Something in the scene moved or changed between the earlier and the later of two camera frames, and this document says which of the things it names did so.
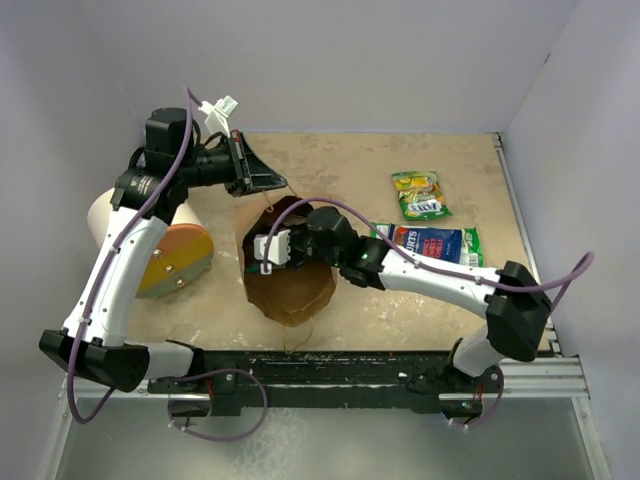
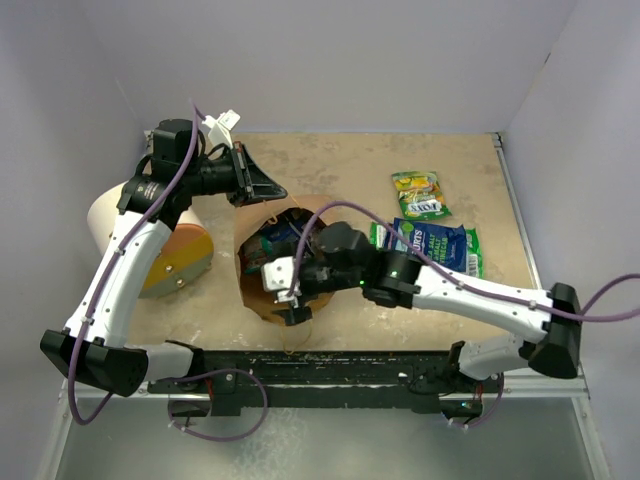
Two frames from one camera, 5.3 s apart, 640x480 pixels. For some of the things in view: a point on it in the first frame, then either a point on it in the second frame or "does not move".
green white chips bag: [473, 245] does not move
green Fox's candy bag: [420, 195] does not move
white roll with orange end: [183, 256] does not move
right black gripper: [295, 232] -> [295, 314]
